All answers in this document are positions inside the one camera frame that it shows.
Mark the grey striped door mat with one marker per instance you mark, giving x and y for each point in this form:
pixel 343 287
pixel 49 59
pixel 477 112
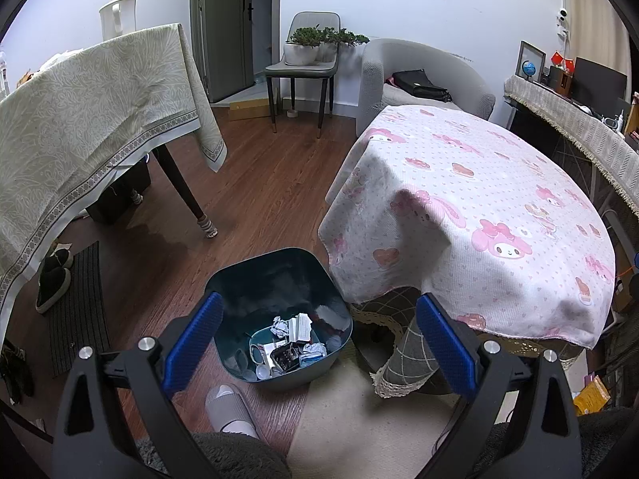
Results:
pixel 80 324

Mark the black bag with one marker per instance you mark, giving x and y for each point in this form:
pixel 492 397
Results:
pixel 419 85

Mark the grey armchair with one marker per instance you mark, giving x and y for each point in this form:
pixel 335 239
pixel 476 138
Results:
pixel 372 80

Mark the flat cardboard piece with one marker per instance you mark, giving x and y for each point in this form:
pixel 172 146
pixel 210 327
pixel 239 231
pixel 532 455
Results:
pixel 248 110

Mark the beige patterned tablecloth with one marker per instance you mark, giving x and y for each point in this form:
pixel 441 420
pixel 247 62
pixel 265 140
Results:
pixel 100 110

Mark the picture frame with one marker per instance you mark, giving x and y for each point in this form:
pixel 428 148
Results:
pixel 531 52

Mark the yellow padded envelope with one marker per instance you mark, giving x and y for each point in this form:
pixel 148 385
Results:
pixel 591 395

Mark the grey door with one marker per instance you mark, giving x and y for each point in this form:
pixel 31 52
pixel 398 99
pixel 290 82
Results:
pixel 224 35

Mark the small blue globe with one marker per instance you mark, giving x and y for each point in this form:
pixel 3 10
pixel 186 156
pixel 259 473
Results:
pixel 527 69

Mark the grey dining chair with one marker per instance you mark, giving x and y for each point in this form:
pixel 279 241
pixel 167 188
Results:
pixel 309 22

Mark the white security camera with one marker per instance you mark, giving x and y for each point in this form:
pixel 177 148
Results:
pixel 562 20

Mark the silver blister pack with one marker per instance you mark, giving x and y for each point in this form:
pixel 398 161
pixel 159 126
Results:
pixel 285 358

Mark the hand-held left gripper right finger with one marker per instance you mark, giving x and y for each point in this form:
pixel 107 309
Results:
pixel 447 347

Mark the small red flags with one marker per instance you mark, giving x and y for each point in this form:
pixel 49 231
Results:
pixel 561 60

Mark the grey slipper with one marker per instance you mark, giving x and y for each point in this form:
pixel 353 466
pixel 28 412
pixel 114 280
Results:
pixel 232 409

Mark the pink printed tablecloth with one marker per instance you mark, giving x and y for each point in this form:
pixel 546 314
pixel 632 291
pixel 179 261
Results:
pixel 474 174

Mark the teal plastic trash bin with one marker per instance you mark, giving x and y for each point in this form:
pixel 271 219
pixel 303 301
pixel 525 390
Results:
pixel 279 279

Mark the white electric kettle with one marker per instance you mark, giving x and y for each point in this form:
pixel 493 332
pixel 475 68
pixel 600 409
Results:
pixel 117 17

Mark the beige curtain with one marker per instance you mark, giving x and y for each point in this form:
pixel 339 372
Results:
pixel 594 10

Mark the dark wooden box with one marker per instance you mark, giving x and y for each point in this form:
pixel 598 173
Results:
pixel 556 80

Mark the black monitor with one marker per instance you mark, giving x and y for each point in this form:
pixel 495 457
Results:
pixel 599 82

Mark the potted green plant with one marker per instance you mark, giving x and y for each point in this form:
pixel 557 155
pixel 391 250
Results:
pixel 339 40
pixel 302 47

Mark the black storage box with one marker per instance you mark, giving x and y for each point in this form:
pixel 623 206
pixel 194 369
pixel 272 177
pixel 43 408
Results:
pixel 115 204

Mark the beige fringed cloth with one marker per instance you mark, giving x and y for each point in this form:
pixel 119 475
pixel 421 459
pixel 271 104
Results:
pixel 574 124

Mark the dark table leg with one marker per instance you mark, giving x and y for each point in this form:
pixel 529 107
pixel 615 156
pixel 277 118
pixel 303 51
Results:
pixel 179 184
pixel 136 194

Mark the beige rug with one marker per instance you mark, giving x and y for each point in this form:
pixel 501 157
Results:
pixel 359 424

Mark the small white bottle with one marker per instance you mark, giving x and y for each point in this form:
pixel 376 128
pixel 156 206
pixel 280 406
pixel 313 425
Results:
pixel 621 122

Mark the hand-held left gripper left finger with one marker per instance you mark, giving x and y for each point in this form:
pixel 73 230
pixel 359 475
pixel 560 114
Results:
pixel 192 347

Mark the black slip-on shoe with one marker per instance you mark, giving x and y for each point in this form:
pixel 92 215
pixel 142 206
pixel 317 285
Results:
pixel 60 258
pixel 52 289

